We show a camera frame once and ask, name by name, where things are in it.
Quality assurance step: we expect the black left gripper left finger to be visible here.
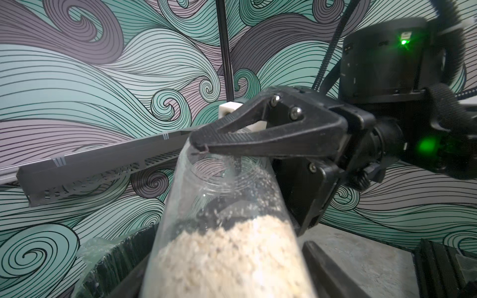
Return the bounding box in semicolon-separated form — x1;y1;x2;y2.
108;257;149;298

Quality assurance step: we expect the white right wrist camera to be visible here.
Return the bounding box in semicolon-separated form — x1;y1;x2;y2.
218;101;267;132

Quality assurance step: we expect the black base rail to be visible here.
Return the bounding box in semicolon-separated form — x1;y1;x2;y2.
414;239;477;298

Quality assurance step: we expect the red-lidded oatmeal jar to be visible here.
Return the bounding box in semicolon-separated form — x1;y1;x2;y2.
140;143;316;298

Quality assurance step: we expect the black corner frame post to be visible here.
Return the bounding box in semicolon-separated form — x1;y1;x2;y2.
215;0;234;102

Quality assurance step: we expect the black bin with green liner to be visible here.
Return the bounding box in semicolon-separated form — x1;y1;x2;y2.
72;224;158;298

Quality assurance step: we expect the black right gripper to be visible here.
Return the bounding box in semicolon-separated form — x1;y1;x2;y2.
189;86;406;235

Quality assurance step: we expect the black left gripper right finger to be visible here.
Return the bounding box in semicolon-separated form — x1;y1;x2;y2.
302;241;370;298

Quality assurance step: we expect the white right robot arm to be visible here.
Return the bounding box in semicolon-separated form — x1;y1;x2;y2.
190;1;477;234

